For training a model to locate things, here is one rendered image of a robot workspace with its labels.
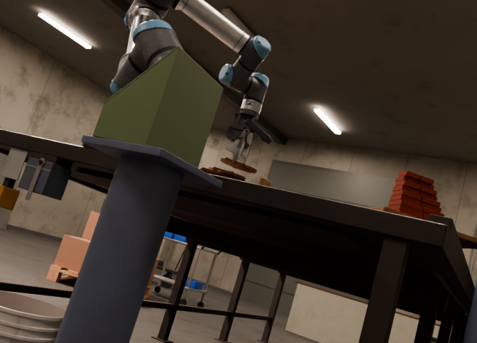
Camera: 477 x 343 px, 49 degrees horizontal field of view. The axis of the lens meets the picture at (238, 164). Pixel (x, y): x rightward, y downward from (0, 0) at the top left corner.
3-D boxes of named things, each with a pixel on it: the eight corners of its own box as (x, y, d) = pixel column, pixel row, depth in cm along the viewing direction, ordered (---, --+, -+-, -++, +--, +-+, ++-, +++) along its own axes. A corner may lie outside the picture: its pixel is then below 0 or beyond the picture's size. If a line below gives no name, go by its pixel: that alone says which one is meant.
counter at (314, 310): (429, 382, 658) (441, 324, 671) (282, 328, 773) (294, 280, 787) (438, 380, 715) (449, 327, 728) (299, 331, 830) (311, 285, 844)
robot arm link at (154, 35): (159, 41, 137) (143, 8, 143) (135, 77, 144) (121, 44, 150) (194, 50, 145) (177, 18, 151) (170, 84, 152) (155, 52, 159)
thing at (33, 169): (35, 202, 186) (53, 155, 189) (10, 194, 192) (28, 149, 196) (58, 209, 195) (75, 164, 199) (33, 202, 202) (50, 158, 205)
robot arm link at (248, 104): (263, 108, 199) (259, 100, 191) (260, 119, 198) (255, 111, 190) (245, 104, 201) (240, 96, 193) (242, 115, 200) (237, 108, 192)
